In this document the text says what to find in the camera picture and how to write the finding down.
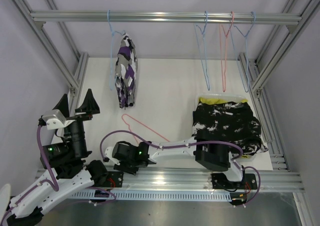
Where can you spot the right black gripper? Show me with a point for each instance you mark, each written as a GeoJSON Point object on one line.
{"type": "Point", "coordinates": [122, 167]}

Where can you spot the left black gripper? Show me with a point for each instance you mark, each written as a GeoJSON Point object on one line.
{"type": "Point", "coordinates": [89, 105]}

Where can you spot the pink wire hanger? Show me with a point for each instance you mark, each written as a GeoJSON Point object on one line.
{"type": "Point", "coordinates": [134, 125]}
{"type": "Point", "coordinates": [223, 46]}

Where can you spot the purple grey patterned trousers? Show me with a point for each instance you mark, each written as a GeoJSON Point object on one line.
{"type": "Point", "coordinates": [126, 71]}

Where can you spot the light blue wire hanger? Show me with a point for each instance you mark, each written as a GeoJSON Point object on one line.
{"type": "Point", "coordinates": [246, 81]}
{"type": "Point", "coordinates": [112, 68]}

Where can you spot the yellow-green trousers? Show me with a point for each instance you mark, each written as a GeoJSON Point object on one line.
{"type": "Point", "coordinates": [221, 120]}

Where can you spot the black white floral trousers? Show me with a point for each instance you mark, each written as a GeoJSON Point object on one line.
{"type": "Point", "coordinates": [225, 123]}

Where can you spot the white newspaper print trousers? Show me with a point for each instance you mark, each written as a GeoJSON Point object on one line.
{"type": "Point", "coordinates": [262, 149]}

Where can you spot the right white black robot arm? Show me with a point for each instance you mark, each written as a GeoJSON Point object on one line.
{"type": "Point", "coordinates": [216, 156]}

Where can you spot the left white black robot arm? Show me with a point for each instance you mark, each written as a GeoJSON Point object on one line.
{"type": "Point", "coordinates": [65, 170]}

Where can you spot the white plastic basket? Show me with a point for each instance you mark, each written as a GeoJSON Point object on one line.
{"type": "Point", "coordinates": [225, 95]}

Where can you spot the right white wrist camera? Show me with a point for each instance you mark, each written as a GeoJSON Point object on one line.
{"type": "Point", "coordinates": [108, 155]}

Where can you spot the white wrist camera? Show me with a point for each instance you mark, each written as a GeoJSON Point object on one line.
{"type": "Point", "coordinates": [54, 119]}
{"type": "Point", "coordinates": [108, 155]}

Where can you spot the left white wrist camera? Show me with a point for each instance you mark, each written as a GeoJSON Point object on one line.
{"type": "Point", "coordinates": [54, 119]}

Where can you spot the slotted cable duct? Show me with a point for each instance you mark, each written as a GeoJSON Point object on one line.
{"type": "Point", "coordinates": [207, 195]}

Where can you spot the aluminium hanging rail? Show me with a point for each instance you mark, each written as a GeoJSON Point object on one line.
{"type": "Point", "coordinates": [166, 17]}

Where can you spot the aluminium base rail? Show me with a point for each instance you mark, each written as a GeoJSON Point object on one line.
{"type": "Point", "coordinates": [171, 179]}

